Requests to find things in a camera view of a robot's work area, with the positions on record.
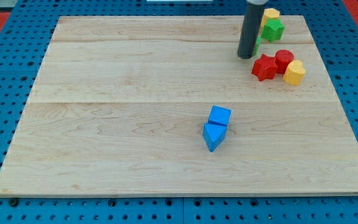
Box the blue cube block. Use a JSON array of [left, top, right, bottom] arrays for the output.
[[208, 105, 231, 126]]

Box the blue triangular prism block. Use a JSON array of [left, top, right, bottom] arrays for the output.
[[203, 123, 227, 152]]

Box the red star block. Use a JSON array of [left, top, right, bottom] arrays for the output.
[[251, 54, 278, 82]]

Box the small green block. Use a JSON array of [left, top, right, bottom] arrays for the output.
[[253, 35, 261, 56]]

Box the red cylinder block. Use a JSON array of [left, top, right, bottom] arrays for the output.
[[275, 49, 295, 74]]

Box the yellow heart block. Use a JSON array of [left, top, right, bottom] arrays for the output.
[[283, 60, 306, 86]]

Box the green star block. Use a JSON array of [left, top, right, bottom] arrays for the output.
[[261, 19, 285, 42]]

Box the yellow hexagon block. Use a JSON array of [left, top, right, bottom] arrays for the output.
[[260, 8, 280, 27]]

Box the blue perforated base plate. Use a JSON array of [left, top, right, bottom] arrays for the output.
[[0, 1, 358, 223]]

